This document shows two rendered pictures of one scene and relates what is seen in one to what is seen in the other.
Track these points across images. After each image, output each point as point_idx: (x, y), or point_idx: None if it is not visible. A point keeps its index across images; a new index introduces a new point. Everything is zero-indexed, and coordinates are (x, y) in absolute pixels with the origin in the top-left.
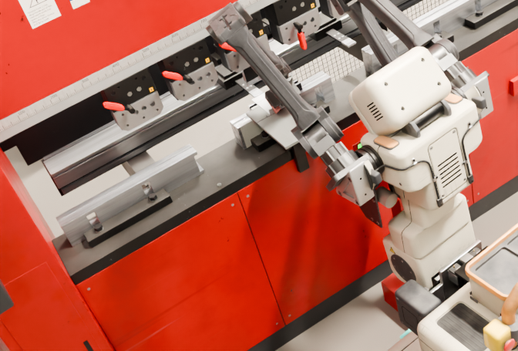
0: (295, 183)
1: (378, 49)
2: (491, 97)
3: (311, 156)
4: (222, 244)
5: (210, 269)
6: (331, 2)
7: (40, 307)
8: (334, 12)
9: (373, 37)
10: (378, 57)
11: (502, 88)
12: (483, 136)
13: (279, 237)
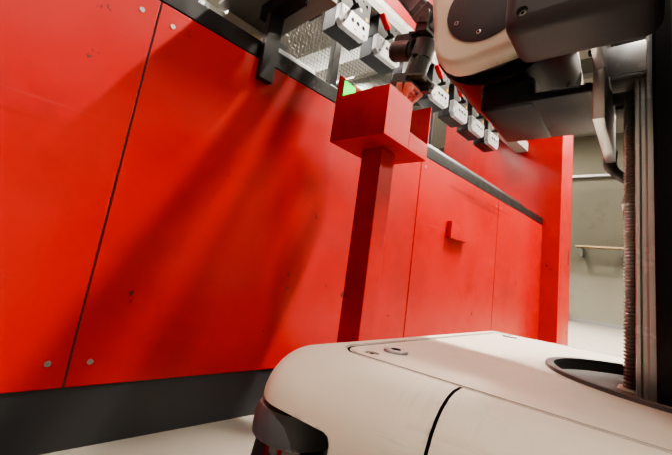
0: (243, 93)
1: None
2: (434, 223)
3: (277, 81)
4: (71, 50)
5: (3, 68)
6: None
7: None
8: (341, 14)
9: None
10: None
11: (442, 223)
12: (423, 263)
13: (176, 152)
